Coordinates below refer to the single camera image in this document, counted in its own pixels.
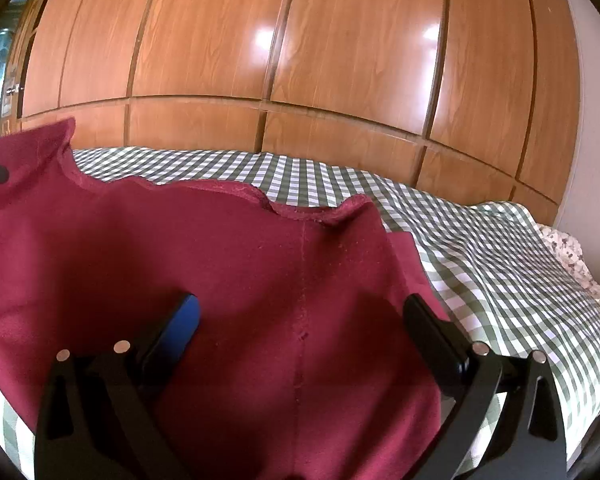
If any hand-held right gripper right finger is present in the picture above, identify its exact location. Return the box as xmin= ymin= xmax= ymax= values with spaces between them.
xmin=402 ymin=294 xmax=566 ymax=480

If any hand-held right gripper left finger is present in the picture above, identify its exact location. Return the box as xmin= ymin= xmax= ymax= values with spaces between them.
xmin=34 ymin=291 xmax=201 ymax=480

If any dark red garment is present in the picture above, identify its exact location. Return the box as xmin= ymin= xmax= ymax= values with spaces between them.
xmin=0 ymin=117 xmax=453 ymax=480

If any green white checked bedsheet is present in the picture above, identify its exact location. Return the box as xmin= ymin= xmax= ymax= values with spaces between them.
xmin=0 ymin=147 xmax=600 ymax=480

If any wooden door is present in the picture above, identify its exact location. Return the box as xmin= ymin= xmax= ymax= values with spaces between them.
xmin=0 ymin=0 xmax=51 ymax=137

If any floral blanket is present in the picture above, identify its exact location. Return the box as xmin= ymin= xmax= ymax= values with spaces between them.
xmin=537 ymin=222 xmax=600 ymax=321

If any wooden wardrobe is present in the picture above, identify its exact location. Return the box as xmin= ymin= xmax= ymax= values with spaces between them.
xmin=20 ymin=0 xmax=581 ymax=226

